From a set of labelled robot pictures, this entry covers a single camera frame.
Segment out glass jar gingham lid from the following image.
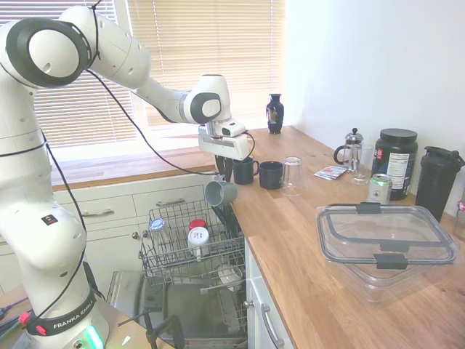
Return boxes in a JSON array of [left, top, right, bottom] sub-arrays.
[[451, 199, 465, 240]]

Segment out green white drink can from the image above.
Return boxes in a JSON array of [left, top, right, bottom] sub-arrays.
[[367, 172, 394, 204]]

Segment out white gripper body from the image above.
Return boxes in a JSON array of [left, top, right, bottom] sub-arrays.
[[197, 121, 252, 162]]

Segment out clear drinking glass with label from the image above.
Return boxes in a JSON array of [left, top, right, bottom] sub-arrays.
[[148, 217, 169, 254]]

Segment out glass French press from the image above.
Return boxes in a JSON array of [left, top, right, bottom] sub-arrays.
[[333, 127, 365, 172]]

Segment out black painted vase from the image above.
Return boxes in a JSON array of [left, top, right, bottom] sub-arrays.
[[265, 93, 286, 136]]

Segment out black pan in rack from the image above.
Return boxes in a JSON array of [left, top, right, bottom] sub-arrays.
[[210, 203, 241, 239]]

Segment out clear tall drinking glass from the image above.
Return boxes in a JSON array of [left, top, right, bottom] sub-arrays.
[[352, 145, 375, 186]]

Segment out red white sachet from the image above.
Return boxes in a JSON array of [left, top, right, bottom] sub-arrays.
[[312, 165, 348, 181]]

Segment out grey mug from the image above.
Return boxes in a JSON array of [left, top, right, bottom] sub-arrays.
[[204, 174, 239, 208]]

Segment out clear plastic lidded container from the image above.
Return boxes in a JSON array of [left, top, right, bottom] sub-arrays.
[[315, 201, 458, 305]]

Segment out white bowl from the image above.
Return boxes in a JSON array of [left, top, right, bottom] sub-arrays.
[[217, 265, 244, 292]]

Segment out black shaker bottle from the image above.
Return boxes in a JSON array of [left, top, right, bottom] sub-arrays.
[[414, 145, 465, 224]]

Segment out large white mug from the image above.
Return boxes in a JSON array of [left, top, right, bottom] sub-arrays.
[[186, 225, 211, 262]]

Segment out beige window blind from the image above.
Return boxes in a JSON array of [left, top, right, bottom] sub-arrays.
[[126, 0, 287, 127]]

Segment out lower wire dishwasher rack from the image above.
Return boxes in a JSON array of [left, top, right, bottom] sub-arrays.
[[199, 283, 248, 338]]

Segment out navy blue mug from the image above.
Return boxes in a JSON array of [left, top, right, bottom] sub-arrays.
[[232, 156, 261, 185], [258, 161, 285, 190]]

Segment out steel dishwasher door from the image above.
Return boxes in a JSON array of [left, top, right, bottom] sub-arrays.
[[105, 270, 248, 349]]

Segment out black camera stand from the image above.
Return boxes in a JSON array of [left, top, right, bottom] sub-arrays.
[[117, 308, 186, 349]]

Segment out black protein powder tub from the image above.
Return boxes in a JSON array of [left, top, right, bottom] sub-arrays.
[[371, 127, 419, 201]]

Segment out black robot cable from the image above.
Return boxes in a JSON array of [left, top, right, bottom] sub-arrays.
[[36, 0, 256, 318]]

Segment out white window blind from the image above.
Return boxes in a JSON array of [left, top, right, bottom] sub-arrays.
[[0, 0, 137, 149]]

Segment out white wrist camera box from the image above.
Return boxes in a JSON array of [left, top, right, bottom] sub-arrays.
[[219, 121, 248, 140]]

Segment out clear upturned tumbler glass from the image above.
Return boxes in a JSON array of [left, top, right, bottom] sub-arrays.
[[280, 156, 304, 198]]

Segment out grey wire dishwasher rack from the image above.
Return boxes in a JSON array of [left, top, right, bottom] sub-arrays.
[[137, 199, 246, 289]]

